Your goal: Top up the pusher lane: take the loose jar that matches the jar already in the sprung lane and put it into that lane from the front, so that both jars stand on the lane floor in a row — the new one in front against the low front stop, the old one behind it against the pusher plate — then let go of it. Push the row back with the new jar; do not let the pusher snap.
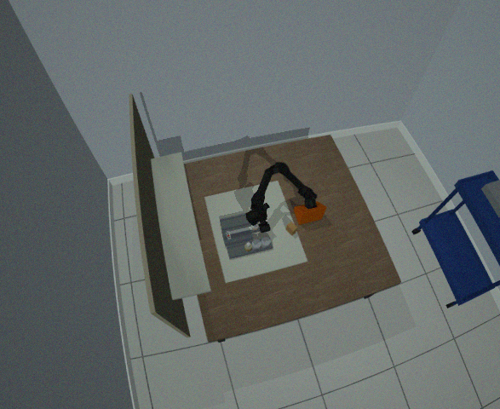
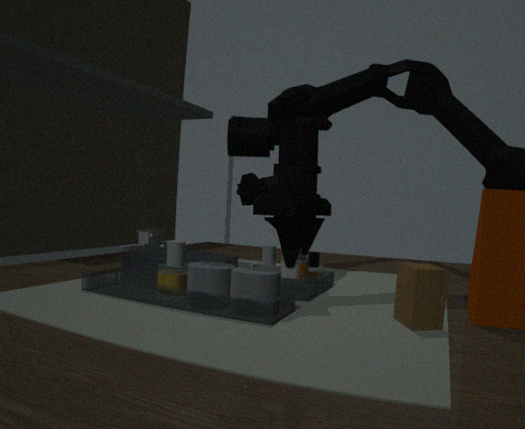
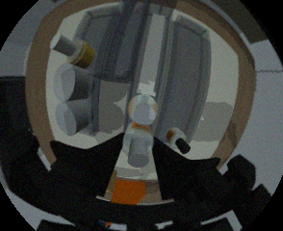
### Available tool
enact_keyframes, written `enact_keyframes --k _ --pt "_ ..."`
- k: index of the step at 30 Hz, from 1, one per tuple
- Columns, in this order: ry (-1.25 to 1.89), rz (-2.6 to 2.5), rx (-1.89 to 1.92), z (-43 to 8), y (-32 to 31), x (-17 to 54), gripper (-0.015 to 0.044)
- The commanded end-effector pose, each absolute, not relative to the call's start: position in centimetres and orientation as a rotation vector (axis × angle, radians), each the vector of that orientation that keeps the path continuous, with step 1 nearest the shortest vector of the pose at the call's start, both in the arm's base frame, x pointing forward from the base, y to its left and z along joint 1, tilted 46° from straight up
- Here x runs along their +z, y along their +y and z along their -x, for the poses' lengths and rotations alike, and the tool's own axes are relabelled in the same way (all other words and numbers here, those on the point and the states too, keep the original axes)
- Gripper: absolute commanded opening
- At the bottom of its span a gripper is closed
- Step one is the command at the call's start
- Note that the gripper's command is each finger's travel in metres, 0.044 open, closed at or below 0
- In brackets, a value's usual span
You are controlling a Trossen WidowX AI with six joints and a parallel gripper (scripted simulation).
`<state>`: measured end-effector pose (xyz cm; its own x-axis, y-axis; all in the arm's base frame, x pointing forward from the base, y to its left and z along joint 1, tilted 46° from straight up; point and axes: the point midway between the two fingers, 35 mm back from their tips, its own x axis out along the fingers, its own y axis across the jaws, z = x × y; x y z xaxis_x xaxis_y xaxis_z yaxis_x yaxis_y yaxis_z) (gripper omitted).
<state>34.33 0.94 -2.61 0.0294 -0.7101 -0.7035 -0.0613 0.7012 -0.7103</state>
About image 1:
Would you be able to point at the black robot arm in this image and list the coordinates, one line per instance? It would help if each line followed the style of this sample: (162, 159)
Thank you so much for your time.
(259, 196)

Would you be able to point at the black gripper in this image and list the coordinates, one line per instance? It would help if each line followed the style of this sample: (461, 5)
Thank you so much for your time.
(264, 226)

